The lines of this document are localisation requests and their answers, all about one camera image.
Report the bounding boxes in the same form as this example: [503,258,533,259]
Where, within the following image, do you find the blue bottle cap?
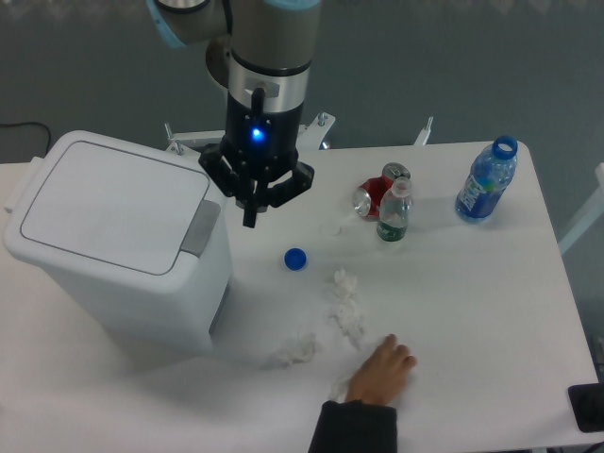
[283,247,308,272]

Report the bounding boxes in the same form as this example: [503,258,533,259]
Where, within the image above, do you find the dark sleeved forearm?
[309,400,397,452]

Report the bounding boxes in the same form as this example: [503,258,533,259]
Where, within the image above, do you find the white trash can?
[3,130,233,355]

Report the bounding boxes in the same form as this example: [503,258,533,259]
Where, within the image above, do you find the white frame at right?
[558,163,603,255]

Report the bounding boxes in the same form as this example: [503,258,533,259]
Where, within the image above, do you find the crumpled tissue top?
[329,267,358,300]

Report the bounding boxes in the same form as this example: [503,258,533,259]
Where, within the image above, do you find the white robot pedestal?
[164,111,336,158]

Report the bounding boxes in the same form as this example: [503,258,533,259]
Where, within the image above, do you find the person's bare hand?
[344,334,418,406]

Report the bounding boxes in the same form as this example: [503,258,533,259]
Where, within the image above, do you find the crushed red soda can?
[351,162,411,220]

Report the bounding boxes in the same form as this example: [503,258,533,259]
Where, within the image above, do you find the black floor cable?
[0,122,52,157]

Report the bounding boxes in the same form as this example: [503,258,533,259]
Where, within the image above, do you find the large blue water bottle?
[455,135,518,224]

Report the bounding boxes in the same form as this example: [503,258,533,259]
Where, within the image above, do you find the black device at edge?
[567,383,604,433]

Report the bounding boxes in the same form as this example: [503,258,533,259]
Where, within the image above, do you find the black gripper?
[198,95,314,227]

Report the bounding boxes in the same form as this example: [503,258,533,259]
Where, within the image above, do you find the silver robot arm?
[147,1,322,227]

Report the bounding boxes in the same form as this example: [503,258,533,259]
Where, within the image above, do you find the tissue bottom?
[328,372,354,403]

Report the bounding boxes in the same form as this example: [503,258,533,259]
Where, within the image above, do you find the tissue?
[262,333,320,370]
[329,298,365,350]
[329,267,358,300]
[328,372,354,403]

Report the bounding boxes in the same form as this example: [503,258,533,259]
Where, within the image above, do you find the small clear green-label bottle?
[377,176,412,243]

